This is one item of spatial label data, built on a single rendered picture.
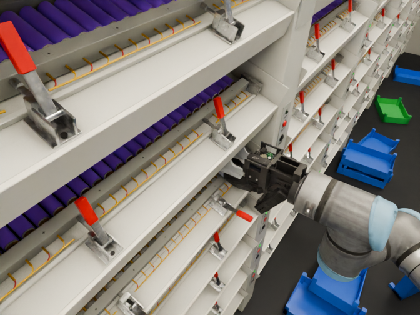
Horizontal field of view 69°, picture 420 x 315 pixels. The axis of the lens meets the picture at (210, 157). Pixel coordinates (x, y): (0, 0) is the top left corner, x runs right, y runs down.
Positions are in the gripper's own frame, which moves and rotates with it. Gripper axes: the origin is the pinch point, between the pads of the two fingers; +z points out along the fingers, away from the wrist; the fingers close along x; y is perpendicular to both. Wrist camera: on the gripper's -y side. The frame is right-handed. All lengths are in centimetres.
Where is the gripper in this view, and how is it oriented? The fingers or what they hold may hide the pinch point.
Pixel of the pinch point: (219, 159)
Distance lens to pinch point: 71.7
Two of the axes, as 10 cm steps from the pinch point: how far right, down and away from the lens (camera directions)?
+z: -8.1, -3.7, 4.6
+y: -0.3, -7.5, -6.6
